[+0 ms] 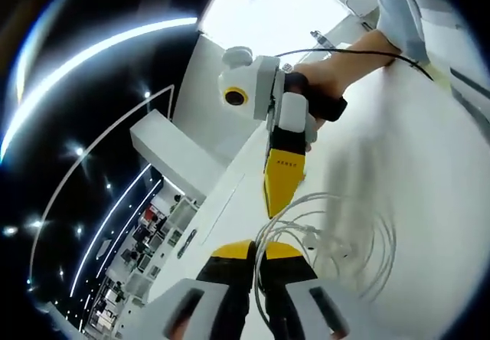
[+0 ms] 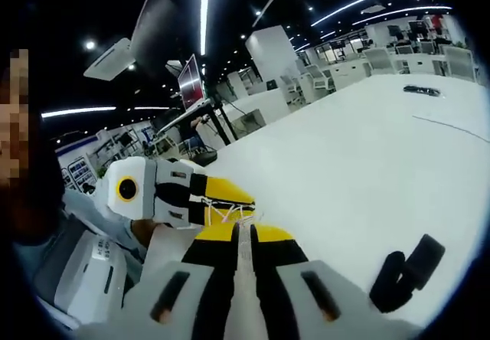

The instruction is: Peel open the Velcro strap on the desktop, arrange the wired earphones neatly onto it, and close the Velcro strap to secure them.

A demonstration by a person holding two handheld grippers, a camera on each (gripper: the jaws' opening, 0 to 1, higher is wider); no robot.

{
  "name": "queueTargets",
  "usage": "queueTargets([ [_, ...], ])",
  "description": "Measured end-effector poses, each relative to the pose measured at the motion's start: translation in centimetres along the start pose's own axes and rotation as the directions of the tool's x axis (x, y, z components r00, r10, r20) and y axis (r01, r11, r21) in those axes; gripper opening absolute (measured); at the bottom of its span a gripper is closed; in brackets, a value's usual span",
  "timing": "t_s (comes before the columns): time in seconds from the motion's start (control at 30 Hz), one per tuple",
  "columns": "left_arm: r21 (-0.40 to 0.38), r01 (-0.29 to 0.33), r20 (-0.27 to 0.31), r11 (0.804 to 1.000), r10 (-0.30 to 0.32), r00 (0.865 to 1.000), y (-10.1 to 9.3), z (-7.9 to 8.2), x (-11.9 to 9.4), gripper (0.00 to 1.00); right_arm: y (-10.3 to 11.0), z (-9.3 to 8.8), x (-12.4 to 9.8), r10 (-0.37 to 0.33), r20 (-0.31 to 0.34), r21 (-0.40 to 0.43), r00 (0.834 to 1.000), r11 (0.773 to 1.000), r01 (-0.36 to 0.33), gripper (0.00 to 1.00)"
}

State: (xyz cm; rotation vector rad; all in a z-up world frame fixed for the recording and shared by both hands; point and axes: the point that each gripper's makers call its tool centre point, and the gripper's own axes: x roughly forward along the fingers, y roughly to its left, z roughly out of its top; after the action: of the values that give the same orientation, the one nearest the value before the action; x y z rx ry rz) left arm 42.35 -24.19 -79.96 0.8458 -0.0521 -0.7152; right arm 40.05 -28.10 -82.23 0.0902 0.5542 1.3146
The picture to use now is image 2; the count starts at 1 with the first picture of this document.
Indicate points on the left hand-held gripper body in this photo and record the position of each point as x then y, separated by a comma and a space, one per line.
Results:
130, 169

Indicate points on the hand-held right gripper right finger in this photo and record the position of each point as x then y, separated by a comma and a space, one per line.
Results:
310, 301

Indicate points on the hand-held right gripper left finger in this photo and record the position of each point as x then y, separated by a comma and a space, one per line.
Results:
180, 298

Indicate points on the person's left hand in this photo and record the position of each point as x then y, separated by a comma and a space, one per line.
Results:
143, 231

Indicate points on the black round floor base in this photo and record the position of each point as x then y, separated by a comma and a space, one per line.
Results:
204, 159

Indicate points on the person's head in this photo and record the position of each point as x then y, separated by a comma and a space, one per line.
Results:
44, 202

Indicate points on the white chest device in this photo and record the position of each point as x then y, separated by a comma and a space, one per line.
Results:
84, 278

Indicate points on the white ceiling air conditioner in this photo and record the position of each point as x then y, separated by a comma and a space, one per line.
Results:
109, 58

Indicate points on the person's torso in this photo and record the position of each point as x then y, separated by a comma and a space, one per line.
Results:
30, 263

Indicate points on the dark hanging ceiling panel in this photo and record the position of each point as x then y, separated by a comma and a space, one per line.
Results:
157, 33

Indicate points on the wide white square pillar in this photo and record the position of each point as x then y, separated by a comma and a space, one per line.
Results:
268, 49

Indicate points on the row of white office desks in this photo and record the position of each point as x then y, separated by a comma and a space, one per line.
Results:
346, 70

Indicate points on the group of white office chairs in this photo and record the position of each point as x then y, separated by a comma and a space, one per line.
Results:
379, 58

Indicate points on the black flat device on table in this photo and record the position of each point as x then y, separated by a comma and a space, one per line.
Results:
421, 90

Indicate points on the wall photo board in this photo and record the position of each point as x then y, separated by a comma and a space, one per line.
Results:
78, 173

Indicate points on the black frame standing desk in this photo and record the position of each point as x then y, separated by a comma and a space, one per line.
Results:
226, 125

